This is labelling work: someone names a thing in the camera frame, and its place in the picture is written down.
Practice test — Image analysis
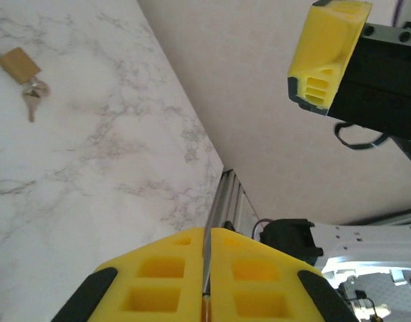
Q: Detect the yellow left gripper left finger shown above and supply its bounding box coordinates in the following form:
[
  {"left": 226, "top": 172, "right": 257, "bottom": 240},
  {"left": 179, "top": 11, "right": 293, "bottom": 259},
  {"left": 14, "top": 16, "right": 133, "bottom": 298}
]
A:
[{"left": 52, "top": 227, "right": 206, "bottom": 322}]

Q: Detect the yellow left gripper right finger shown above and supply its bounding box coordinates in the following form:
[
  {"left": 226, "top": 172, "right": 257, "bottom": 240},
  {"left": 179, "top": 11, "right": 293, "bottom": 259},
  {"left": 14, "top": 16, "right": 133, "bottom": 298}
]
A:
[{"left": 207, "top": 227, "right": 358, "bottom": 322}]

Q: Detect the brass padlock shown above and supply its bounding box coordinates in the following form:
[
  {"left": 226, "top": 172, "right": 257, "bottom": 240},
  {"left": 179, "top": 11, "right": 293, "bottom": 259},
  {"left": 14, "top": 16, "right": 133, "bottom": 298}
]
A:
[{"left": 0, "top": 45, "right": 42, "bottom": 85}]

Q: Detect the silver key bunch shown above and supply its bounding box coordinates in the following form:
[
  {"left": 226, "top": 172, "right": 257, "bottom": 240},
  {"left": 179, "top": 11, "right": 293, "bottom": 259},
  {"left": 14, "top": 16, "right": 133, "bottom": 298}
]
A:
[{"left": 21, "top": 76, "right": 51, "bottom": 123}]

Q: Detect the black thin cable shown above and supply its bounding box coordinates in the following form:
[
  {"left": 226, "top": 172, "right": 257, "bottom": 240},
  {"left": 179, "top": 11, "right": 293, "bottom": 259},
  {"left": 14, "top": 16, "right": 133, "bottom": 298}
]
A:
[{"left": 333, "top": 121, "right": 391, "bottom": 151}]

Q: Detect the wide aluminium base rail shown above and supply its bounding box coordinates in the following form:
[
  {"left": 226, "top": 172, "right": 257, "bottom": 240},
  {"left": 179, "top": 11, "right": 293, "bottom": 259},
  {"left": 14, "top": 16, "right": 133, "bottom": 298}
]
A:
[{"left": 203, "top": 168, "right": 262, "bottom": 242}]

